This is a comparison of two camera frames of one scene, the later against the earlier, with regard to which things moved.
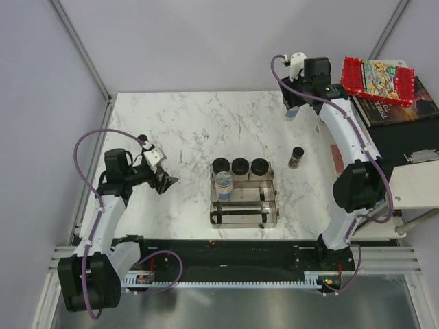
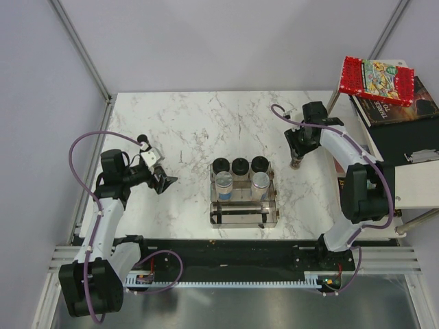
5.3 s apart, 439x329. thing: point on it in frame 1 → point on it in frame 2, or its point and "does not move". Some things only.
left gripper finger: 171,180 does not move
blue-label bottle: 291,114 → 260,185
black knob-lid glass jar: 221,164 does not move
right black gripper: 287,99 → 297,149
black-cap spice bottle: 297,153 does not move
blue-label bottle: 223,185 does not move
